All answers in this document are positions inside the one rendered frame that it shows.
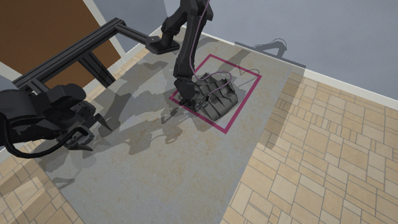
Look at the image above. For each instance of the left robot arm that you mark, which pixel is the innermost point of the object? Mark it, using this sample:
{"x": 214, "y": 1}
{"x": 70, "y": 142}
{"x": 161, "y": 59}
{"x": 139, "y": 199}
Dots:
{"x": 187, "y": 12}

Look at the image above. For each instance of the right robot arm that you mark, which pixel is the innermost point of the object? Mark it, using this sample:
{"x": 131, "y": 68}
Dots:
{"x": 26, "y": 108}

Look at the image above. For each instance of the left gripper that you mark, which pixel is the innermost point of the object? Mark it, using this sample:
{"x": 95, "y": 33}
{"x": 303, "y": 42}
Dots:
{"x": 191, "y": 102}

